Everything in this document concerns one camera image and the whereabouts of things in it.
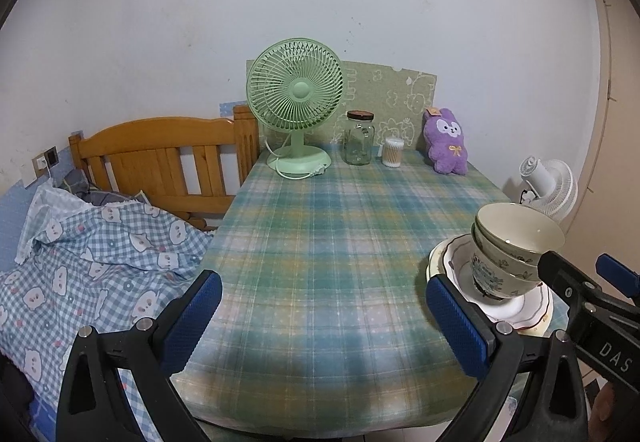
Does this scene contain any beige floral bowl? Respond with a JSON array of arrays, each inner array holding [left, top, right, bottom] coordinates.
[[470, 235, 546, 300], [474, 202, 566, 268], [471, 222, 546, 280]]

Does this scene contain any glass jar with brown lid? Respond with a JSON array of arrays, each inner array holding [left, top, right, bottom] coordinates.
[[344, 110, 376, 167]]

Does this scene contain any cotton swab container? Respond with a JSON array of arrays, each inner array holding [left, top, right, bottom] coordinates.
[[382, 138, 405, 169]]

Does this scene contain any green desk fan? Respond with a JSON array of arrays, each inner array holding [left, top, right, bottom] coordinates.
[[245, 38, 345, 180]]

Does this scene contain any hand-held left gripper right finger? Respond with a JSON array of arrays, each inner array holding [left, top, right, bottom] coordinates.
[[426, 273, 593, 442]]

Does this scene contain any white clip fan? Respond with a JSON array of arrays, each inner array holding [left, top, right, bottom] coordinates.
[[517, 157, 579, 223]]

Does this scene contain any blue checkered bear blanket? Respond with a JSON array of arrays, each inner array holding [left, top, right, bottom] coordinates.
[[0, 185, 216, 442]]

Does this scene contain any grey cloth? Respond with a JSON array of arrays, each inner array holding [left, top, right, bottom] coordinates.
[[62, 169, 151, 208]]

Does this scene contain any purple plush toy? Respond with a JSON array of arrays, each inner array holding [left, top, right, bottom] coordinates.
[[422, 108, 471, 175]]

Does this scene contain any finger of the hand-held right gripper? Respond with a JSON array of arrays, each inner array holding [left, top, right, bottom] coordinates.
[[537, 249, 608, 318], [595, 253, 640, 305]]

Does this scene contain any wooden bed headboard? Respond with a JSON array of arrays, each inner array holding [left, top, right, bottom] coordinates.
[[68, 105, 261, 230]]

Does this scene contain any wall socket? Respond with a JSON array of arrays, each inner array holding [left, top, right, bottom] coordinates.
[[32, 147, 61, 180]]

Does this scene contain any dark cloth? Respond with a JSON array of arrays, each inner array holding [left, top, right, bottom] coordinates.
[[0, 354, 36, 428]]

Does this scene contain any white fan cable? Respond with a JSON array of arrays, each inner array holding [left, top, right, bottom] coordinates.
[[263, 137, 331, 180]]

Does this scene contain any person's right hand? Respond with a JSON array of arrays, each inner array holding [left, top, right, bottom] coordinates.
[[590, 384, 621, 442]]

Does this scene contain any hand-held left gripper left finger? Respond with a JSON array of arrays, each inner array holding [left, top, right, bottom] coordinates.
[[55, 269, 223, 442]]

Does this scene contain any green patterned wall board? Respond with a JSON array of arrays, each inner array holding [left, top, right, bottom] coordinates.
[[330, 61, 441, 153]]

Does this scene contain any plaid tablecloth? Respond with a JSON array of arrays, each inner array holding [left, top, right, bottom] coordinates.
[[172, 149, 556, 428]]

